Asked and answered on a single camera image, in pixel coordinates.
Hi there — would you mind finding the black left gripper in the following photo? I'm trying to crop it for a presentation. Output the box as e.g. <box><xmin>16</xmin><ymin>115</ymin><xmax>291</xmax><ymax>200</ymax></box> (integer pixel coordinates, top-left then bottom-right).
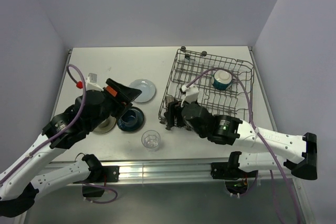
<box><xmin>88</xmin><ymin>78</ymin><xmax>142</xmax><ymax>131</ymax></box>

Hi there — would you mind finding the white and teal bowl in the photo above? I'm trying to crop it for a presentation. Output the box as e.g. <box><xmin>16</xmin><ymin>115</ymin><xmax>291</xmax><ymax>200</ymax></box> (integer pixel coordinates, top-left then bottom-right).
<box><xmin>212</xmin><ymin>70</ymin><xmax>233</xmax><ymax>91</ymax></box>

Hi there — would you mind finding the clear faceted glass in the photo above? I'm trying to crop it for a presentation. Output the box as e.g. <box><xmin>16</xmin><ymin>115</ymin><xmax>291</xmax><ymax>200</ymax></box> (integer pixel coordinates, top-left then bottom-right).
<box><xmin>141</xmin><ymin>130</ymin><xmax>161</xmax><ymax>152</ymax></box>

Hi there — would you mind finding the dark teal cup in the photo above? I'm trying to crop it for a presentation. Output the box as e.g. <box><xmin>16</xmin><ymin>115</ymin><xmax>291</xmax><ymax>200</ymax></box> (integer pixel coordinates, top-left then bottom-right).
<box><xmin>120</xmin><ymin>109</ymin><xmax>139</xmax><ymax>127</ymax></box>

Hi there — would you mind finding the brown glazed bowl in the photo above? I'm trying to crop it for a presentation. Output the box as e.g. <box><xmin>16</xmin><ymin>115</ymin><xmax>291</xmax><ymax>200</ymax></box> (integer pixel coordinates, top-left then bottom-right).
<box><xmin>165</xmin><ymin>95</ymin><xmax>175</xmax><ymax>108</ymax></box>

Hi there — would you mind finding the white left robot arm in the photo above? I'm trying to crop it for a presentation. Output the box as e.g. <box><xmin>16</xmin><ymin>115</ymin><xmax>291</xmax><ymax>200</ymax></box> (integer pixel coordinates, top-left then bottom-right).
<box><xmin>1</xmin><ymin>79</ymin><xmax>142</xmax><ymax>218</ymax></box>

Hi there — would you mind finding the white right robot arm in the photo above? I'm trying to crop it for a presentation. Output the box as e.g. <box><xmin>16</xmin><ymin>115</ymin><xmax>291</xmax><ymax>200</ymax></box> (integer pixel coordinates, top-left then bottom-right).
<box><xmin>164</xmin><ymin>101</ymin><xmax>318</xmax><ymax>180</ymax></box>

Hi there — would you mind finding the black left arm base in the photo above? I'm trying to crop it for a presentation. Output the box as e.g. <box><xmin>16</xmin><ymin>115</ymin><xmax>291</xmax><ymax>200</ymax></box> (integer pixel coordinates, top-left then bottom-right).
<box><xmin>82</xmin><ymin>166</ymin><xmax>119</xmax><ymax>201</ymax></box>

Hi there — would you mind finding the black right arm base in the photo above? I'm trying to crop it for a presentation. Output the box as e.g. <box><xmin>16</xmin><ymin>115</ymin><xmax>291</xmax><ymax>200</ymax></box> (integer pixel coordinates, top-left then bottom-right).
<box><xmin>210</xmin><ymin>162</ymin><xmax>258</xmax><ymax>199</ymax></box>

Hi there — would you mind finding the light blue scalloped plate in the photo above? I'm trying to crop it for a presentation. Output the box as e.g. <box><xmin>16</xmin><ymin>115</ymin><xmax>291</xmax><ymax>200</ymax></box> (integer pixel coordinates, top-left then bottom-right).
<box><xmin>129</xmin><ymin>79</ymin><xmax>156</xmax><ymax>103</ymax></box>

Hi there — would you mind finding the grey saucer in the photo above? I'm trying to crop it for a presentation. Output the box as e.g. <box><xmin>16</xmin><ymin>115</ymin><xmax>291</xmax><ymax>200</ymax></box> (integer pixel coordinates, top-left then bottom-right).
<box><xmin>93</xmin><ymin>116</ymin><xmax>116</xmax><ymax>135</ymax></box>

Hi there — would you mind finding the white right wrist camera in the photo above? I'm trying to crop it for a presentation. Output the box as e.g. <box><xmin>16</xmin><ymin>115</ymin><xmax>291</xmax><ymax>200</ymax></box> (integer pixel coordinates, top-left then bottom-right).
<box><xmin>180</xmin><ymin>85</ymin><xmax>199</xmax><ymax>104</ymax></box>

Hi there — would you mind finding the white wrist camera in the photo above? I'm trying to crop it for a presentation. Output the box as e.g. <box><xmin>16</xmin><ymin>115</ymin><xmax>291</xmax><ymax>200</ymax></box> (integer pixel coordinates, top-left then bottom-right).
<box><xmin>85</xmin><ymin>73</ymin><xmax>103</xmax><ymax>91</ymax></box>
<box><xmin>180</xmin><ymin>85</ymin><xmax>199</xmax><ymax>104</ymax></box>

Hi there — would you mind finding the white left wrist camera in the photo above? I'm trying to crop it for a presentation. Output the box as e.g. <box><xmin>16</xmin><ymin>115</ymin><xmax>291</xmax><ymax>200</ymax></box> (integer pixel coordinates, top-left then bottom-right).
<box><xmin>85</xmin><ymin>73</ymin><xmax>103</xmax><ymax>91</ymax></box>

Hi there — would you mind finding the grey wire dish rack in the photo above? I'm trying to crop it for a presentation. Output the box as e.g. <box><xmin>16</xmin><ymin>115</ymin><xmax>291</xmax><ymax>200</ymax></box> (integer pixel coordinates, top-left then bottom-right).
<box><xmin>159</xmin><ymin>46</ymin><xmax>254</xmax><ymax>129</ymax></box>

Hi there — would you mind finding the aluminium mounting rail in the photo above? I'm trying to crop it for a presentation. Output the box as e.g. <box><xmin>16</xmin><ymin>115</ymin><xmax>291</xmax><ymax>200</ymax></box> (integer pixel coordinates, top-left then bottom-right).
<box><xmin>52</xmin><ymin>157</ymin><xmax>271</xmax><ymax>185</ymax></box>

